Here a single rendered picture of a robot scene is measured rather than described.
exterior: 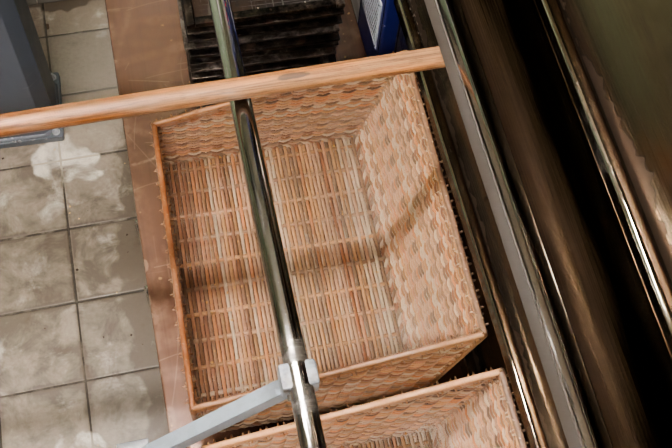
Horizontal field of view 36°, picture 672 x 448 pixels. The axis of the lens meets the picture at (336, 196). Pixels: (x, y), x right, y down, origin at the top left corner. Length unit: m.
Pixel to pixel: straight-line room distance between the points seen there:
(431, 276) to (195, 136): 0.53
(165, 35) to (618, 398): 1.44
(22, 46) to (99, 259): 0.55
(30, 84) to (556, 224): 1.74
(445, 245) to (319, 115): 0.41
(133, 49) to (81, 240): 0.63
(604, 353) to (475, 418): 0.68
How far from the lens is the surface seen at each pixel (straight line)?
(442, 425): 1.81
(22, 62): 2.53
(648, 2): 1.06
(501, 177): 1.06
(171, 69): 2.16
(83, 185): 2.71
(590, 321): 1.04
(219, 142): 1.99
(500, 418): 1.62
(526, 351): 1.51
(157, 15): 2.24
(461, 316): 1.68
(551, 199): 1.09
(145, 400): 2.47
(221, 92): 1.37
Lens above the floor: 2.35
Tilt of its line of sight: 62 degrees down
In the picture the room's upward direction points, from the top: 6 degrees clockwise
